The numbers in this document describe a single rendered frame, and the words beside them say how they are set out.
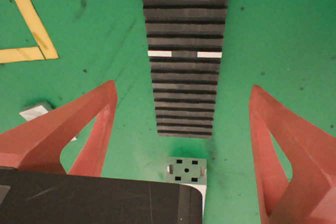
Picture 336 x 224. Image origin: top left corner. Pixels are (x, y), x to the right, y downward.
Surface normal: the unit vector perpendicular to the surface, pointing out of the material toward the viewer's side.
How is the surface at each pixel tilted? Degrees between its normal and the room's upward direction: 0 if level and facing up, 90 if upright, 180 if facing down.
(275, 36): 0
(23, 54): 0
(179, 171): 90
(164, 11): 3
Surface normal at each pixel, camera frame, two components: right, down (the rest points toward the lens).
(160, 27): -0.10, 0.71
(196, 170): -0.04, -0.74
